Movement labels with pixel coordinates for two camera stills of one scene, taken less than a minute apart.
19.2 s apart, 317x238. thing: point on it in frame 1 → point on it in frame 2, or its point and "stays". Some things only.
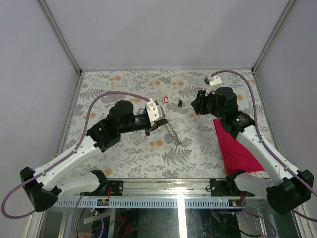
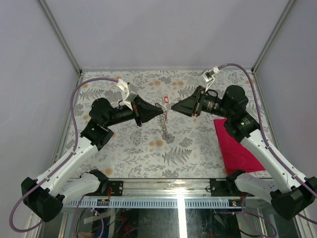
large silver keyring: [176, 139] → [163, 122]
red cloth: [236, 157] stays
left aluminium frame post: [59, 32] stays
